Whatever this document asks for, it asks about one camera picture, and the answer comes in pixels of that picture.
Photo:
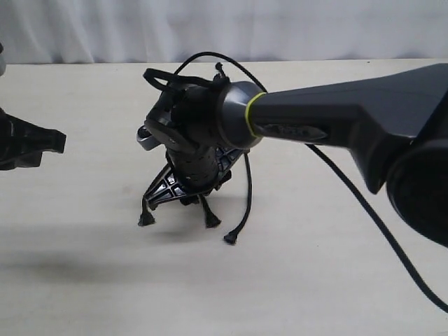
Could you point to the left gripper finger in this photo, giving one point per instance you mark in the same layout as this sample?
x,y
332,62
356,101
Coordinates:
x,y
52,141

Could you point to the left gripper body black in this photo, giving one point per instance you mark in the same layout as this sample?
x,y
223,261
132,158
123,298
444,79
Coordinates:
x,y
21,143

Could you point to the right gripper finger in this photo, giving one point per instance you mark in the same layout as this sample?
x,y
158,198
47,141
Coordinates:
x,y
167,188
219,162

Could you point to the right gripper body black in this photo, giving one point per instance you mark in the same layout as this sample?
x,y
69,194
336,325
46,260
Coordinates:
x,y
186,156

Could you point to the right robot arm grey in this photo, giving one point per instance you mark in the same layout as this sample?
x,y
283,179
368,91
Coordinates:
x,y
395,128

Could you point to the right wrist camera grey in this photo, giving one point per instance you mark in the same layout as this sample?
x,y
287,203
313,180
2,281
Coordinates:
x,y
145,139

